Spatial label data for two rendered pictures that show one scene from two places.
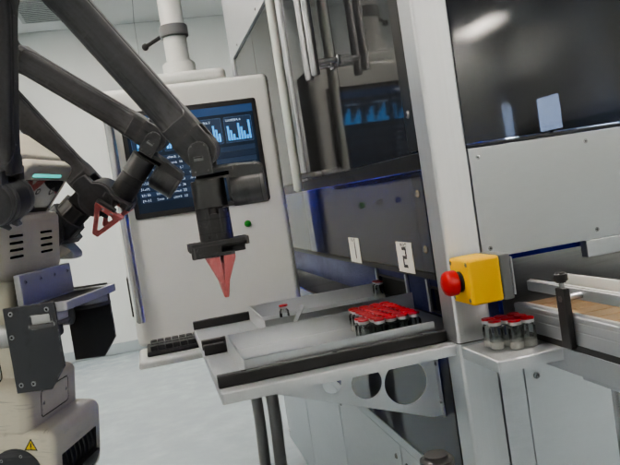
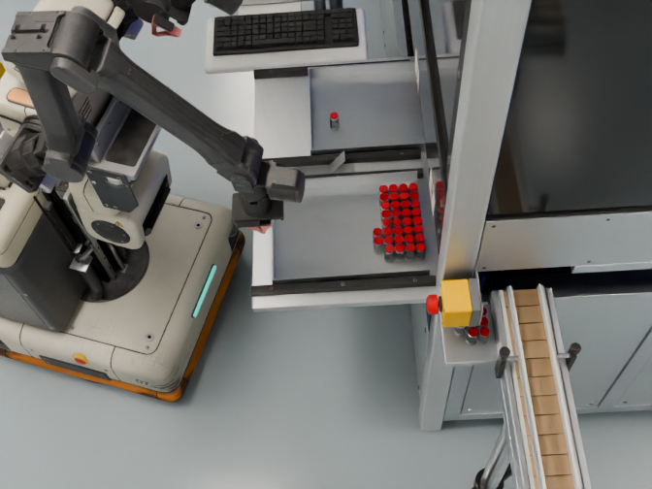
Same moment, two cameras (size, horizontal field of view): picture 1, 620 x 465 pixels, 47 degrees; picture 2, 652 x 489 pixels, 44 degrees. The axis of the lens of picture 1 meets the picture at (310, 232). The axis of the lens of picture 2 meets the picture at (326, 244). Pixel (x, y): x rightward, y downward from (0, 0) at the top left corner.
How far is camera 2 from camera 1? 1.36 m
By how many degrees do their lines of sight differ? 58
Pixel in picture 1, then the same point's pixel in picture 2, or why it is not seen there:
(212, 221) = (252, 208)
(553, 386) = not seen: hidden behind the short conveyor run
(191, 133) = (234, 170)
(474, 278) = (447, 318)
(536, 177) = (545, 237)
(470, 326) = not seen: hidden behind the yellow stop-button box
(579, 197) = (582, 246)
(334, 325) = (368, 180)
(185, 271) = not seen: outside the picture
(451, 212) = (456, 251)
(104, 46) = (148, 112)
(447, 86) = (479, 189)
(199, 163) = (241, 186)
